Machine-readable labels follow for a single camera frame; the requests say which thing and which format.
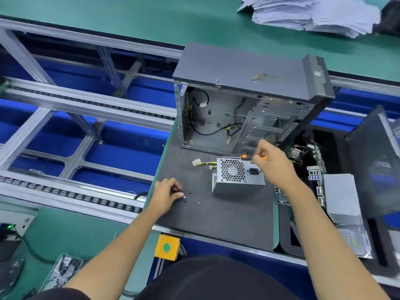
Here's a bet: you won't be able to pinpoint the orange-handled screwdriver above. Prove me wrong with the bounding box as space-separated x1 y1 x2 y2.
240 153 269 162

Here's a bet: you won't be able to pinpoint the person's black trousers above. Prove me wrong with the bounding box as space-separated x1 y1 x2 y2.
134 254 301 300

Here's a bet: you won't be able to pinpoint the processor cooler with fan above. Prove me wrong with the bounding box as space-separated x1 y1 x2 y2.
292 138 320 164

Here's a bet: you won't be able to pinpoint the grey computer tower case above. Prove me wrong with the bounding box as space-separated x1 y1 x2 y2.
172 42 336 158

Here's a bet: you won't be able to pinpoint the silver power supply unit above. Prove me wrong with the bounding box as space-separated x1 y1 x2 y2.
210 157 266 198

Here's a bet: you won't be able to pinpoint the silver optical drive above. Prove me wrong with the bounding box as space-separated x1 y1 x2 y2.
322 173 365 226

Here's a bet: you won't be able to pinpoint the dark grey case side panel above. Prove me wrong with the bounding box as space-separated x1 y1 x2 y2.
346 105 400 220

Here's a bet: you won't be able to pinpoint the person's right hand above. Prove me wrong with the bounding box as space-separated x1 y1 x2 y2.
250 138 301 192

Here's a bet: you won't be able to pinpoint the person's black shirt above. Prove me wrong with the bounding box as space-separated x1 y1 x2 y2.
27 287 92 300

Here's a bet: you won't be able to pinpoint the silver hard drive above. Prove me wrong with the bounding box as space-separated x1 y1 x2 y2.
338 223 373 259

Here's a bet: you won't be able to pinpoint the black foam tray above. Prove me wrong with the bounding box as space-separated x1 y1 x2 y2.
274 124 400 278

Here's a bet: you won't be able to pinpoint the clear plastic screw box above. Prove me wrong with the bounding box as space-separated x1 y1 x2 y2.
37 253 88 294

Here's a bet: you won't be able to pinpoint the green motherboard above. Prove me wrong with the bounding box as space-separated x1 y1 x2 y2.
273 133 326 208

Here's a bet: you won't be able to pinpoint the person's left forearm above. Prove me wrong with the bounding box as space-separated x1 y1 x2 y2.
62 208 163 300

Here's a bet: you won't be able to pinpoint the dark grey foam mat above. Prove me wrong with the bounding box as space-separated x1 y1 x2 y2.
150 120 281 253

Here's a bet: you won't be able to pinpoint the person's left hand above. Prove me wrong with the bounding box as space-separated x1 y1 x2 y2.
146 177 186 218

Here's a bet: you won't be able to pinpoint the yellow box with green button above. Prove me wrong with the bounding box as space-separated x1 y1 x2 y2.
154 233 183 262

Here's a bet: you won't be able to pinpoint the stack of white papers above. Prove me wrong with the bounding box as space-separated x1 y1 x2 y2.
237 0 383 40

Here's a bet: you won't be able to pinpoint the power supply circuit board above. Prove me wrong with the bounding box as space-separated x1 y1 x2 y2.
192 157 219 173

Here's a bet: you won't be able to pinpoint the person's right forearm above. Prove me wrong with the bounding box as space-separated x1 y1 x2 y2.
284 181 391 300

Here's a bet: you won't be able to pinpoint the small pile of screws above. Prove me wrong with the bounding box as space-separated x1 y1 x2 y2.
179 193 200 205

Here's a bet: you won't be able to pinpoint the aluminium conveyor frame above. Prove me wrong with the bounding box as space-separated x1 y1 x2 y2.
0 15 400 288

